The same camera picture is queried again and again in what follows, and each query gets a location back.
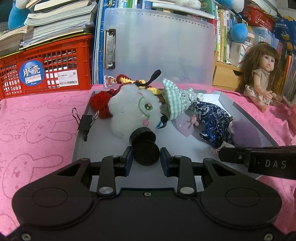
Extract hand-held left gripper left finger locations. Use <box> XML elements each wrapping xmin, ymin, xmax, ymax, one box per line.
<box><xmin>57</xmin><ymin>146</ymin><xmax>135</xmax><ymax>197</ymax></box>

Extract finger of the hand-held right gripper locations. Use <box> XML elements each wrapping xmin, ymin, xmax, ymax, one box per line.
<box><xmin>218</xmin><ymin>146</ymin><xmax>251</xmax><ymax>166</ymax></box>

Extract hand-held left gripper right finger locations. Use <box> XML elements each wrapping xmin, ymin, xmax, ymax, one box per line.
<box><xmin>160</xmin><ymin>147</ymin><xmax>239</xmax><ymax>197</ymax></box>

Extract black round lid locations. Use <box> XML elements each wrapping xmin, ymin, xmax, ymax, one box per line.
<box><xmin>129</xmin><ymin>127</ymin><xmax>161</xmax><ymax>166</ymax></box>

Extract purple plush toy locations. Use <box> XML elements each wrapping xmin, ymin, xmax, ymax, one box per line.
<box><xmin>231</xmin><ymin>119</ymin><xmax>263</xmax><ymax>148</ymax></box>

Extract grey cardboard box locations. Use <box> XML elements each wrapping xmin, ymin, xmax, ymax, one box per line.
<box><xmin>72</xmin><ymin>89</ymin><xmax>281</xmax><ymax>193</ymax></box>

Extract blue patterned cloth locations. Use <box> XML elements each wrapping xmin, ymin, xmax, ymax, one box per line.
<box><xmin>195</xmin><ymin>101</ymin><xmax>233</xmax><ymax>149</ymax></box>

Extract purple bow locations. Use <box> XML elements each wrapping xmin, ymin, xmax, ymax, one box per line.
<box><xmin>175</xmin><ymin>114</ymin><xmax>200</xmax><ymax>138</ymax></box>

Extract green checked cloth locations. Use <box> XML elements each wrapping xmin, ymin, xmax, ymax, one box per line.
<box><xmin>161</xmin><ymin>78</ymin><xmax>204</xmax><ymax>121</ymax></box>

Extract red and yellow crochet pouch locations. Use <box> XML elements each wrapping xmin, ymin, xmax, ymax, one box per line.
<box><xmin>90</xmin><ymin>74</ymin><xmax>163</xmax><ymax>120</ymax></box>

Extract black cap with loop strap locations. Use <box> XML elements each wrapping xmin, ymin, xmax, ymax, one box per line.
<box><xmin>144</xmin><ymin>69</ymin><xmax>162</xmax><ymax>88</ymax></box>

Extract black binder clip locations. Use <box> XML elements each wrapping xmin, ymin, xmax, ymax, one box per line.
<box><xmin>72</xmin><ymin>108</ymin><xmax>100</xmax><ymax>142</ymax></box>

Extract wooden drawer box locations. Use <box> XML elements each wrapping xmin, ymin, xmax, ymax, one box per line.
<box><xmin>212</xmin><ymin>62</ymin><xmax>244</xmax><ymax>91</ymax></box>

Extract brown-haired doll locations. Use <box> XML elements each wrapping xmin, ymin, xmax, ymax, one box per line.
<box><xmin>240</xmin><ymin>42</ymin><xmax>284</xmax><ymax>113</ymax></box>

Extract row of upright books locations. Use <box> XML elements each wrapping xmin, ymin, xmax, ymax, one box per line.
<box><xmin>215</xmin><ymin>0</ymin><xmax>296</xmax><ymax>103</ymax></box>

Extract pink rabbit print towel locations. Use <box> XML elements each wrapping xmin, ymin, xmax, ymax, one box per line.
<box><xmin>0</xmin><ymin>87</ymin><xmax>296</xmax><ymax>234</ymax></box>

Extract translucent clipboard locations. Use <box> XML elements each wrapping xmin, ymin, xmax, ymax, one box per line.
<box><xmin>102</xmin><ymin>8</ymin><xmax>214</xmax><ymax>88</ymax></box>

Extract blue folders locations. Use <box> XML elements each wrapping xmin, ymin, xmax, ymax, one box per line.
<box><xmin>94</xmin><ymin>0</ymin><xmax>110</xmax><ymax>85</ymax></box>

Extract blue plush ball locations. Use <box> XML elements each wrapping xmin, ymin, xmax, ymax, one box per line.
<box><xmin>231</xmin><ymin>23</ymin><xmax>248</xmax><ymax>43</ymax></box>

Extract blue printed box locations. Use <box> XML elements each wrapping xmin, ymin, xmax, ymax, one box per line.
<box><xmin>273</xmin><ymin>14</ymin><xmax>296</xmax><ymax>42</ymax></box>

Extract red plastic crate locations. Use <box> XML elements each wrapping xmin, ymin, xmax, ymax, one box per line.
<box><xmin>0</xmin><ymin>35</ymin><xmax>94</xmax><ymax>100</ymax></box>

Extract red basket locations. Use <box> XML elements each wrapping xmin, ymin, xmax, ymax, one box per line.
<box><xmin>242</xmin><ymin>5</ymin><xmax>277</xmax><ymax>31</ymax></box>

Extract blue and white plush toy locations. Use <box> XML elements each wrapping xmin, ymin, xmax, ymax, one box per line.
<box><xmin>221</xmin><ymin>0</ymin><xmax>245</xmax><ymax>12</ymax></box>

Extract stack of books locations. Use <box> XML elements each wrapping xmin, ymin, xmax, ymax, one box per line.
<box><xmin>0</xmin><ymin>0</ymin><xmax>98</xmax><ymax>57</ymax></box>

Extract white plush animal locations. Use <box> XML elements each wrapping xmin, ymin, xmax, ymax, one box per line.
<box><xmin>178</xmin><ymin>0</ymin><xmax>201</xmax><ymax>10</ymax></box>

